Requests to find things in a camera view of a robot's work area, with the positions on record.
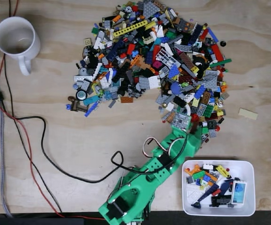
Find long red Lego brick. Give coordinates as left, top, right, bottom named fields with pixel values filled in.
left=211, top=44, right=225, bottom=62

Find bright green Lego plate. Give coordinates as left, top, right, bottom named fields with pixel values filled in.
left=191, top=170, right=206, bottom=181

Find long black cable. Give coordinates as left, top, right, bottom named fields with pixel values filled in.
left=3, top=53, right=63, bottom=213

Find white plastic bin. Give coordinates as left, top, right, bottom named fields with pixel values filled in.
left=181, top=159, right=256, bottom=217

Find large grey wedge plate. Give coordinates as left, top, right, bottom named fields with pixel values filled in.
left=197, top=69, right=220, bottom=89

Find yellow Lego beam with holes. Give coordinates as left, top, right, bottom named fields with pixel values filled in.
left=113, top=20, right=149, bottom=38

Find teal Lego plate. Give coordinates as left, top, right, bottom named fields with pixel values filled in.
left=83, top=95, right=99, bottom=106

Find long green Lego plate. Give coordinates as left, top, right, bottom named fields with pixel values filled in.
left=210, top=59, right=233, bottom=68

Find dark grey wedge plate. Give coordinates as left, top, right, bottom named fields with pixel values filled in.
left=143, top=0, right=162, bottom=18

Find black Lego chassis piece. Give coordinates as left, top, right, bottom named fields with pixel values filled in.
left=211, top=196, right=232, bottom=207

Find white ceramic mug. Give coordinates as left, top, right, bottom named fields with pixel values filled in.
left=0, top=16, right=41, bottom=76

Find camera circuit board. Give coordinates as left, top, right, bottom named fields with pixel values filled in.
left=171, top=112, right=192, bottom=130

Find dark blue Lego wing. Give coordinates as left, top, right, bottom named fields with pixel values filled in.
left=191, top=182, right=220, bottom=209

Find white red servo wires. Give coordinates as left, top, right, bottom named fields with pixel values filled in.
left=142, top=137, right=188, bottom=161

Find white square Lego plate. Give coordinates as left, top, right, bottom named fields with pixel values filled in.
left=148, top=75, right=161, bottom=90

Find black camera cable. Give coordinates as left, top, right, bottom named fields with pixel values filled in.
left=15, top=116, right=188, bottom=184

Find grey Lego lattice window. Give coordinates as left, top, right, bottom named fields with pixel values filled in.
left=155, top=48, right=181, bottom=68

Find narrow blue Lego plate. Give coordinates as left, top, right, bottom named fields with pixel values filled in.
left=85, top=101, right=100, bottom=117

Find long blue Lego plate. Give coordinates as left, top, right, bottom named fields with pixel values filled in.
left=207, top=27, right=219, bottom=44

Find white printed Lego panel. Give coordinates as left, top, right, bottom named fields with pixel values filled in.
left=230, top=180, right=248, bottom=205

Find light grey Lego plate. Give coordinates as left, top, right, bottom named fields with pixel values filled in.
left=74, top=75, right=94, bottom=83

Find brown Lego cart piece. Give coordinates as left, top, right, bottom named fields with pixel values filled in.
left=70, top=99, right=90, bottom=113

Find blue Lego wedge plate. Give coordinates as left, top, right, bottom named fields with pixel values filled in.
left=168, top=64, right=181, bottom=79

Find black Lego wheel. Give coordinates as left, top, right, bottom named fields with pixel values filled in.
left=75, top=89, right=89, bottom=101

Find yellow Lego connector piece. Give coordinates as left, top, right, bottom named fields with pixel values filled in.
left=215, top=165, right=232, bottom=178

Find tan Lego tile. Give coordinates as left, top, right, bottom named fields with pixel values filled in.
left=238, top=108, right=259, bottom=121

